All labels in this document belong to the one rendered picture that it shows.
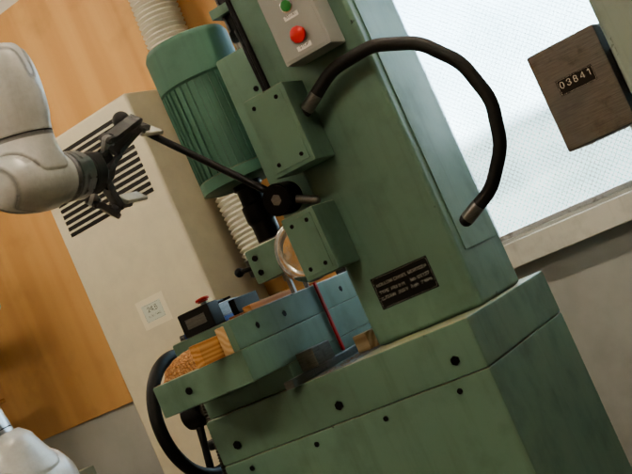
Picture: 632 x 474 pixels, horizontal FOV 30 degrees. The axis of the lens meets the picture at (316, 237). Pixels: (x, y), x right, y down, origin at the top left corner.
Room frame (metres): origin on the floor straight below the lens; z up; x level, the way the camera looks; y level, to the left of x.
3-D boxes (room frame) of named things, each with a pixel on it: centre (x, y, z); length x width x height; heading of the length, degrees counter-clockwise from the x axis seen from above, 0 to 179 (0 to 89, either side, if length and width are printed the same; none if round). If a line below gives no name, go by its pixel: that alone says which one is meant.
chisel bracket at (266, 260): (2.33, 0.07, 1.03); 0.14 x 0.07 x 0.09; 62
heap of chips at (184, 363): (2.14, 0.29, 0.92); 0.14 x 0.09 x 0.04; 62
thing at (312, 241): (2.11, 0.00, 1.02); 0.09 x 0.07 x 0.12; 152
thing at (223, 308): (2.41, 0.27, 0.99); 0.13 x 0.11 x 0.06; 152
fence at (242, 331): (2.30, 0.06, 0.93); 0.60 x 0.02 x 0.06; 152
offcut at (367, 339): (2.25, -0.01, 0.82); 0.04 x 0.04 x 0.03; 41
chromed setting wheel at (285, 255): (2.16, 0.03, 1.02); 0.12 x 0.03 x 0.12; 62
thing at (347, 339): (2.37, 0.14, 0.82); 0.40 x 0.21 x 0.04; 152
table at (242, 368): (2.37, 0.19, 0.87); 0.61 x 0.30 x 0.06; 152
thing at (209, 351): (2.29, 0.11, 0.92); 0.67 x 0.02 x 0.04; 152
